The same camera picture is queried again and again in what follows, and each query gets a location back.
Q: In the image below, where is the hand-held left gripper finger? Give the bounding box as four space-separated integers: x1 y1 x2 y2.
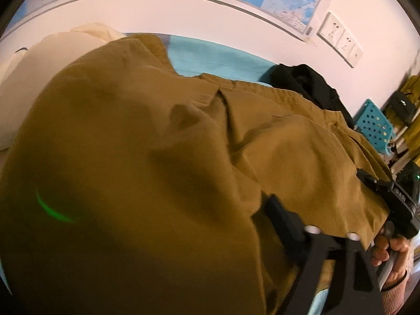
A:
264 194 385 315

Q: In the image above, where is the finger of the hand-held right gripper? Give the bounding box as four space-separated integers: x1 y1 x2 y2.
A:
356 168 394 201

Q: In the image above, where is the mustard button shirt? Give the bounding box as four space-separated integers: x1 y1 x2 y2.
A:
0 34 394 315

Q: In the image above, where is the person's right forearm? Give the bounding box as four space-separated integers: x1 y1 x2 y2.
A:
381 269 411 315

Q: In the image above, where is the person's right hand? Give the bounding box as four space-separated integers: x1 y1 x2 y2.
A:
371 236 411 292

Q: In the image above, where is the blue perforated plastic basket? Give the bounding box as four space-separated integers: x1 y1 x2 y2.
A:
354 98 396 159

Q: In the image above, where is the black device on stand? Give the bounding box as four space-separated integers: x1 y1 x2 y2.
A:
392 92 416 126

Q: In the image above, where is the black garment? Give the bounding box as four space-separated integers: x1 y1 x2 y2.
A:
267 63 355 129

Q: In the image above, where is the cream pillow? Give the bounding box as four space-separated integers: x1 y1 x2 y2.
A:
0 22 128 152

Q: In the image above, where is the white wall socket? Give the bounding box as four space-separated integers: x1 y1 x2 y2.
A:
317 12 342 45
347 42 364 69
335 28 355 57

